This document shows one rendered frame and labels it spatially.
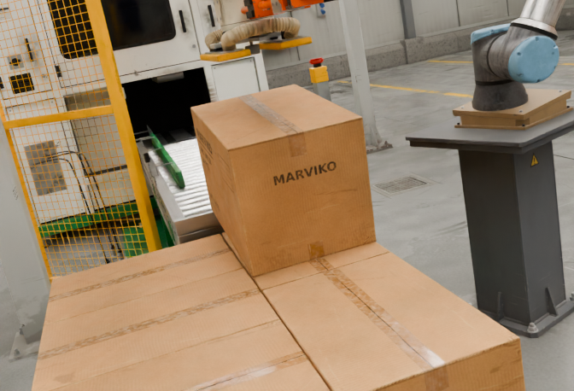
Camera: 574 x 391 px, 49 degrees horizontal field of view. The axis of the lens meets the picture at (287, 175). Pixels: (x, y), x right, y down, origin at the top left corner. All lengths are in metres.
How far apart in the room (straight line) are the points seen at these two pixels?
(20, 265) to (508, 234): 2.10
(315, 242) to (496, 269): 0.85
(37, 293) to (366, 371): 2.12
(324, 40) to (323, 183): 10.07
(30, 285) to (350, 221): 1.74
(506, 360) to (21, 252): 2.29
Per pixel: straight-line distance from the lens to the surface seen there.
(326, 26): 11.88
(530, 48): 2.12
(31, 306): 3.22
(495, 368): 1.41
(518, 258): 2.42
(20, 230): 3.11
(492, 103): 2.31
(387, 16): 12.35
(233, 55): 1.87
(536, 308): 2.53
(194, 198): 2.89
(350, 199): 1.89
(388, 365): 1.35
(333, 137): 1.81
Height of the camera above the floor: 1.25
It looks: 14 degrees down
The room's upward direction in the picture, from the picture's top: 11 degrees counter-clockwise
